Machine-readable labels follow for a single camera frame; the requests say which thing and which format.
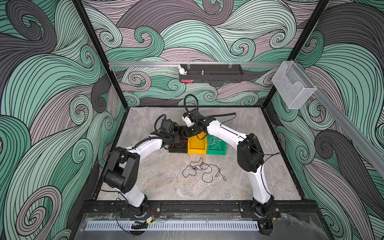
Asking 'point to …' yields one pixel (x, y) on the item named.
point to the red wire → (184, 140)
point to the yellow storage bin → (196, 146)
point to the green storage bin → (216, 151)
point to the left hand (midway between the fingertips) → (177, 136)
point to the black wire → (191, 169)
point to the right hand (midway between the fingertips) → (185, 132)
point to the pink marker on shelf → (187, 81)
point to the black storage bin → (183, 150)
